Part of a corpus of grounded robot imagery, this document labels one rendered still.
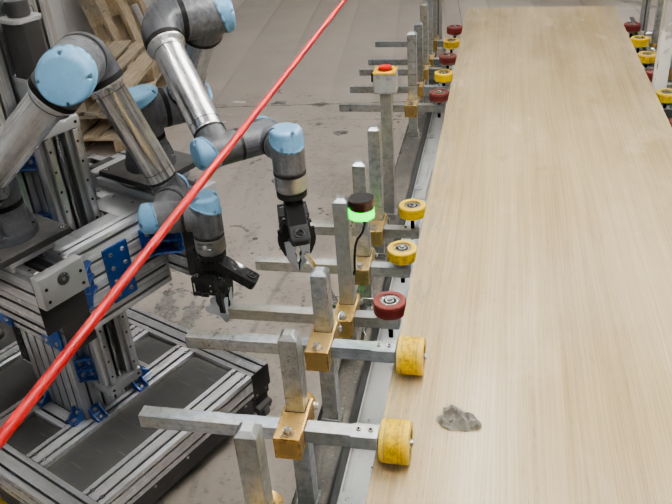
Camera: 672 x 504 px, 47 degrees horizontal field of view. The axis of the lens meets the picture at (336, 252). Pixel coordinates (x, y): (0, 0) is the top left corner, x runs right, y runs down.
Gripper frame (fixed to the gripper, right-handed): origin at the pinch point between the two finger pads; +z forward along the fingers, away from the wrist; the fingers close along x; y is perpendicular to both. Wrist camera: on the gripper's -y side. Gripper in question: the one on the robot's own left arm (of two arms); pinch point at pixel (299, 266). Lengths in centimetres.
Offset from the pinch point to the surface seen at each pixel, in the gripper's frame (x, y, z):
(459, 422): -24, -53, 5
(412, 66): -64, 138, 3
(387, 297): -19.8, -8.4, 6.7
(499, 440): -30, -59, 6
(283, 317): 5.3, -1.0, 13.8
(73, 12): 126, 504, 57
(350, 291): -11.7, -3.1, 7.2
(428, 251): -35.5, 11.5, 8.5
